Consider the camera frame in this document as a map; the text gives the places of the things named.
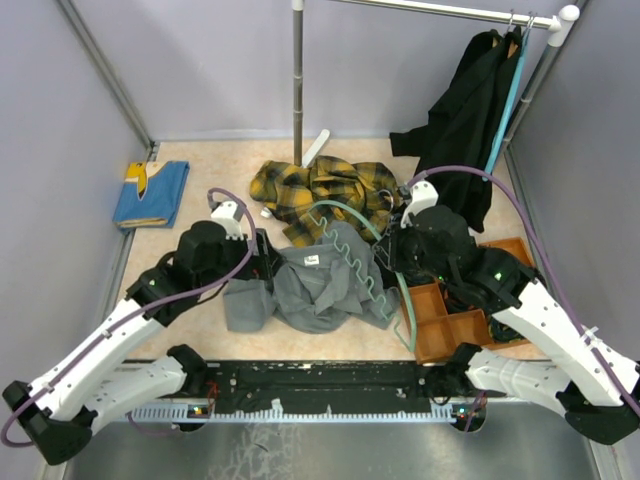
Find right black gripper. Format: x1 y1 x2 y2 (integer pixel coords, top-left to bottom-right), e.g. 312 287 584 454
374 210 455 285

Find grey button-up shirt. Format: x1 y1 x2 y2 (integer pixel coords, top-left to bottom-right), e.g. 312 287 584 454
223 221 400 334

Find teal plastic hanger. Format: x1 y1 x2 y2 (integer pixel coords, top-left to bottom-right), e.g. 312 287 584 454
307 200 417 353
484 15 534 174

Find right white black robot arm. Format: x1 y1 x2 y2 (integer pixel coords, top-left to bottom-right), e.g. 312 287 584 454
373 205 639 445

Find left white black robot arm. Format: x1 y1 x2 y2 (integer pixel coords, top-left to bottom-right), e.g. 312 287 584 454
2 220 283 466

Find yellow black plaid shirt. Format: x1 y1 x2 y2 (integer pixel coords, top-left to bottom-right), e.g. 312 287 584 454
249 156 402 247

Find folded blue shirt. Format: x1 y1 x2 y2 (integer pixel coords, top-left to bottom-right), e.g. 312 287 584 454
113 161 190 231

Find rolled black orange tie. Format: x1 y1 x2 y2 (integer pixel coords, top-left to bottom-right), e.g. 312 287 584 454
439 280 476 314

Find orange wooden compartment tray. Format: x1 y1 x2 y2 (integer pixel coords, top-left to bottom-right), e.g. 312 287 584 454
409 237 544 363

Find rolled dark blue tie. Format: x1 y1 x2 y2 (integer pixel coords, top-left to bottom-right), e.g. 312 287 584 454
487 315 527 348

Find white rack foot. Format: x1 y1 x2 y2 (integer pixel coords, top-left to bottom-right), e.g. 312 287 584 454
301 129 331 168

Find black hanging garments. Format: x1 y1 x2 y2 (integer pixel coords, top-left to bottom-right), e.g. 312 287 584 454
389 27 531 234

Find metal clothes rack pole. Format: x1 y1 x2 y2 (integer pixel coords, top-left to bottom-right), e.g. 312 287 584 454
292 0 304 166

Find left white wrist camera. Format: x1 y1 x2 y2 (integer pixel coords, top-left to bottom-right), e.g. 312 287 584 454
210 200 244 240

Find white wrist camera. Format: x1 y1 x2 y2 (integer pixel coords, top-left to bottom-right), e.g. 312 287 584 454
210 200 244 240
400 180 439 229

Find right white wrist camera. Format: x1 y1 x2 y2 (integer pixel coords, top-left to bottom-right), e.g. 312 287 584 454
400 180 439 229

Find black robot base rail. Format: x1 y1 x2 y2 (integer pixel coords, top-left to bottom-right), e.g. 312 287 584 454
162 360 478 415

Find horizontal metal clothes rail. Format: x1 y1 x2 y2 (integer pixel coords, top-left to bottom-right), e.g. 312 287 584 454
345 0 581 32

